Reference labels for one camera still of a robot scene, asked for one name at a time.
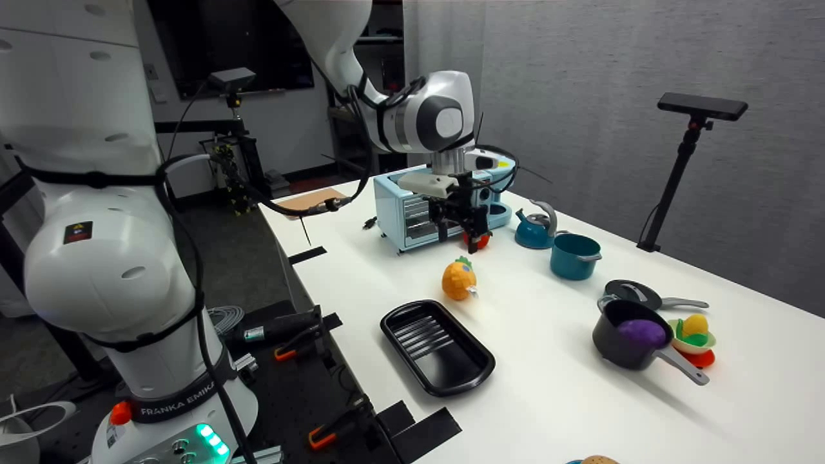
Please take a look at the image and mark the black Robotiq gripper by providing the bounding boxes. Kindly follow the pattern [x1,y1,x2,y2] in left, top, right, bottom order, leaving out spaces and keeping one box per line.
[429,168,495,250]

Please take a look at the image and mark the wooden cutting board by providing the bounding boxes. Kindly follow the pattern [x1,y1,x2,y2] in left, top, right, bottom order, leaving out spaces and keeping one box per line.
[270,189,355,216]

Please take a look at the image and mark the orange handled black clamp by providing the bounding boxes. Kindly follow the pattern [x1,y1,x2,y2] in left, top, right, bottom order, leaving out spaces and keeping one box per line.
[228,306,346,366]
[304,395,375,453]

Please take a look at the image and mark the white round fixture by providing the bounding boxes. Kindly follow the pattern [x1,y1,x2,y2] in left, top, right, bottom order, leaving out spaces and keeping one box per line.
[0,396,81,464]

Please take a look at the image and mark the teal toy kettle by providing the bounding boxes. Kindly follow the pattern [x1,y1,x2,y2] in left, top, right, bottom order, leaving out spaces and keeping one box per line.
[513,201,562,252]

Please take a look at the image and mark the black ribbed plastic tray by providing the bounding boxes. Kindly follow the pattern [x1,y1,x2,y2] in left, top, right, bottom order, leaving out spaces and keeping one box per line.
[379,296,499,399]

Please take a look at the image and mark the black camera bar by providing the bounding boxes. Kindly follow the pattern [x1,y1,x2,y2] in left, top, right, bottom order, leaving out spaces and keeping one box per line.
[654,91,750,124]

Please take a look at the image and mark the black pot grey handles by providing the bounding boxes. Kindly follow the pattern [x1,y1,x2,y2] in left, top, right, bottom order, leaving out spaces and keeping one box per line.
[591,296,714,386]

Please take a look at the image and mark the red toy food piece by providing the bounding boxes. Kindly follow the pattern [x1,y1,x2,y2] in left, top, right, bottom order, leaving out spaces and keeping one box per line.
[687,345,719,370]

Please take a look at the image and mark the light blue toy oven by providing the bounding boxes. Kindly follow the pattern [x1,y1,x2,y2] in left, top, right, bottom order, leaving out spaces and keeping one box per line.
[371,156,515,254]

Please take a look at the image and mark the orange pineapple plushy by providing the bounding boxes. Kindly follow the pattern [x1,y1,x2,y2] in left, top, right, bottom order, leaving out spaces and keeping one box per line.
[441,252,479,305]

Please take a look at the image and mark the yellow toy food piece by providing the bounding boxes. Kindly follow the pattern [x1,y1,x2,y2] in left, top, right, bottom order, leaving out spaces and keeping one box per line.
[680,311,713,339]

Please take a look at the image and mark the black camera on stand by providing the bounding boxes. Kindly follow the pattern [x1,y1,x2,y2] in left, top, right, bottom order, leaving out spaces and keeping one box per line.
[206,64,261,93]

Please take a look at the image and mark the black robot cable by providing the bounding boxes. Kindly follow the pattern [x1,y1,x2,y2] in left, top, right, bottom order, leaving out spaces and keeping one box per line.
[255,168,383,220]

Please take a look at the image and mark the purple toy in pot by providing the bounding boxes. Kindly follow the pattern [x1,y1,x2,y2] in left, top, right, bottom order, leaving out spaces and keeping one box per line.
[617,317,670,350]

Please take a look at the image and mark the black tape patch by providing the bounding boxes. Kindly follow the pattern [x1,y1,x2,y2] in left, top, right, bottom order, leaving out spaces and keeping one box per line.
[375,403,465,450]
[287,245,330,266]

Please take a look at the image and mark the teal toy pot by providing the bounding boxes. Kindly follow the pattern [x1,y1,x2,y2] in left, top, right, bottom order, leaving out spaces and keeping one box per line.
[550,230,604,284]

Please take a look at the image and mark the dark round lid grey handle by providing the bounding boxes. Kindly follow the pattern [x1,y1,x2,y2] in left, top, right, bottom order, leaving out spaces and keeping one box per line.
[599,278,713,315]

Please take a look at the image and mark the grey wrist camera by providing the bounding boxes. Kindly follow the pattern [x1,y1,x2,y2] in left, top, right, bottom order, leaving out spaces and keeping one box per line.
[402,173,465,201]

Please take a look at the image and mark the black tripod stand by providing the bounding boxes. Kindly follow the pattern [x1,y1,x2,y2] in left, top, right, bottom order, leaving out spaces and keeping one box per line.
[636,114,716,254]

